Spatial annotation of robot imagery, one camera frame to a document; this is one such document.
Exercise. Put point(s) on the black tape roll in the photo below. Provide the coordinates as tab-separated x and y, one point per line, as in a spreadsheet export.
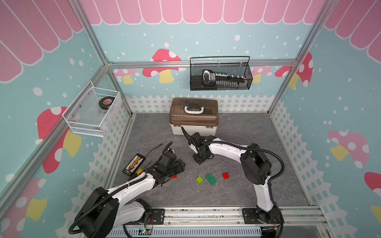
106	102

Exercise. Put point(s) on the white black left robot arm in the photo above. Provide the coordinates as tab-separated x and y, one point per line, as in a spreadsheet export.
106	209

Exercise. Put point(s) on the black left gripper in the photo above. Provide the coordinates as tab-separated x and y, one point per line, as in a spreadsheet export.
179	167

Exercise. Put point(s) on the dark green long lego brick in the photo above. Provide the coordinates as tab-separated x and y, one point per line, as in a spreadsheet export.
211	179

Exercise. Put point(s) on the lime green square lego brick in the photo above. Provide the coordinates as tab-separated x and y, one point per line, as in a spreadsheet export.
199	179

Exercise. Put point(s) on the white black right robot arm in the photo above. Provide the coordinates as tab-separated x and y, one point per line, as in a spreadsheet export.
260	167

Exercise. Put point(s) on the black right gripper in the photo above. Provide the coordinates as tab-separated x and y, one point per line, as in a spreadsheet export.
194	156

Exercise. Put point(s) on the black wire wall basket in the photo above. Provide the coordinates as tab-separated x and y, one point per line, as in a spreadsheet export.
232	65

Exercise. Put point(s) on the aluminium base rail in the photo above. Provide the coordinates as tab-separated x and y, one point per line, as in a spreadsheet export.
233	216

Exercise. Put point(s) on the white wire wall basket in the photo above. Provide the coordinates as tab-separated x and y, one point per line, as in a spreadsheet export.
84	116

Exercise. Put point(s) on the beige toolbox with brown lid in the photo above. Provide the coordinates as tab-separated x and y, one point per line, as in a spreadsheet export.
194	115

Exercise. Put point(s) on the socket bit set in basket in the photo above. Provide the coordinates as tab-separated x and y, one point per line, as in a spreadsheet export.
219	80

